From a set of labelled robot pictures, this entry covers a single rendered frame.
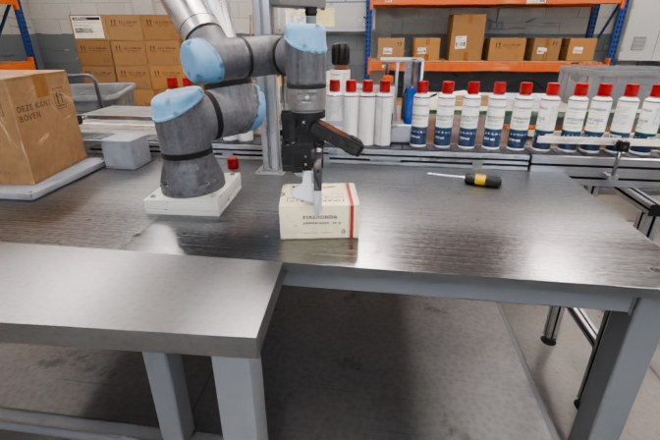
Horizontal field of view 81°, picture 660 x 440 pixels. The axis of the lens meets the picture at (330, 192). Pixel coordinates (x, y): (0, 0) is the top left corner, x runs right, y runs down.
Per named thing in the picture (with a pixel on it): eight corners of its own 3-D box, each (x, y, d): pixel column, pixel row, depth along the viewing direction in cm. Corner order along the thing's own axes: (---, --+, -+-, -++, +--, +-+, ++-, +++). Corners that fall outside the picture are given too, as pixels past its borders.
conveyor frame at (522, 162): (518, 160, 129) (521, 145, 127) (528, 171, 119) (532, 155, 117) (64, 142, 148) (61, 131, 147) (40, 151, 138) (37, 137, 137)
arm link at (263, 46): (225, 35, 76) (256, 35, 69) (272, 32, 83) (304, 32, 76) (230, 77, 79) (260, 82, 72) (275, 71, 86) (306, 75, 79)
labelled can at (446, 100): (448, 145, 127) (456, 80, 119) (451, 149, 122) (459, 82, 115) (432, 144, 128) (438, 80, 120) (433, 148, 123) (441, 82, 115)
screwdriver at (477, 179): (500, 185, 108) (502, 175, 107) (500, 189, 105) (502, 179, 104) (427, 176, 115) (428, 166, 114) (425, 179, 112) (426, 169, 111)
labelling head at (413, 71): (415, 134, 140) (421, 58, 130) (418, 142, 128) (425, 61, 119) (376, 133, 142) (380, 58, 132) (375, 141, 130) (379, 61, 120)
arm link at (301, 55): (305, 24, 75) (336, 24, 70) (306, 82, 80) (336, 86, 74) (272, 24, 70) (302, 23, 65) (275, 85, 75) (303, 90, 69)
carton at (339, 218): (353, 212, 91) (354, 183, 88) (358, 238, 80) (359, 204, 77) (284, 213, 91) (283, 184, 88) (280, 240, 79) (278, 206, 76)
